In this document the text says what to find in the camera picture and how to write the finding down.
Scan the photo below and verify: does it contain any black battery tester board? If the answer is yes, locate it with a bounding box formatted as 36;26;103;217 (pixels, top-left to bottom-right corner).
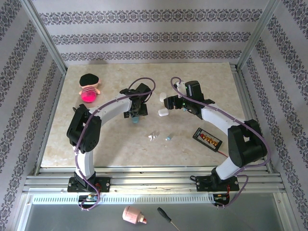
192;127;222;153

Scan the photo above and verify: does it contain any plush doll pink dress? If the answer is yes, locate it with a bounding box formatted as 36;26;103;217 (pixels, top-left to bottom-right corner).
78;73;102;103

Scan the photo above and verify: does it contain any pink toy bottle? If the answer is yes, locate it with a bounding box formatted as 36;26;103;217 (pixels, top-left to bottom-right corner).
122;205;148;225

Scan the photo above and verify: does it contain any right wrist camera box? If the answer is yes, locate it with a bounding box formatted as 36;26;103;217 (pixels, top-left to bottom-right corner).
174;80;186;99

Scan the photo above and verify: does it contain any aluminium side rail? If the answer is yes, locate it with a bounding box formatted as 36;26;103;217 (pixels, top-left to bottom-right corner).
33;68;67;175
230;63;274;174

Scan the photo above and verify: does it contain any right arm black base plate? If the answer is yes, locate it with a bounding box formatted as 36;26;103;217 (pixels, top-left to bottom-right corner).
195;175;240;193

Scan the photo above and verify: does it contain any aluminium front rail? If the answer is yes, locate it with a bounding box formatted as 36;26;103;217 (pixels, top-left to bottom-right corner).
23;166;287;194

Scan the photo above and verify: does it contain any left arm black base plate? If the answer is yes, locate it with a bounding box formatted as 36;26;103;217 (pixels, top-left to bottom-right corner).
67;177;111;193

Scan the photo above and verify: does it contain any white slotted cable duct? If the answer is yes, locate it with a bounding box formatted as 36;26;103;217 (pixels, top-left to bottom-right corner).
31;194;215;205

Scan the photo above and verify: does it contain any aluminium frame post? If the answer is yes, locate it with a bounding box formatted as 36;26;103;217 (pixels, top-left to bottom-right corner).
236;0;282;71
20;0;67;74

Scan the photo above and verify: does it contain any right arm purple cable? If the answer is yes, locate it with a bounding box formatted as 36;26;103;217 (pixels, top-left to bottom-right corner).
170;76;272;210

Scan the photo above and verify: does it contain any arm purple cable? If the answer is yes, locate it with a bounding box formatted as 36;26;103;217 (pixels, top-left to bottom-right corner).
73;77;157;212
170;76;272;210

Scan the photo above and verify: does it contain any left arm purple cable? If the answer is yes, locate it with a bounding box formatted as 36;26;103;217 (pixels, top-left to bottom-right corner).
73;77;157;212

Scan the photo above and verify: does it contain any black handled screwdriver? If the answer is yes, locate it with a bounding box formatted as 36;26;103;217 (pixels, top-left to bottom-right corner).
156;206;180;231

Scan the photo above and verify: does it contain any grey metal base plate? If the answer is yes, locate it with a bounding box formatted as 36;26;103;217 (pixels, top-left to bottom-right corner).
24;204;289;231

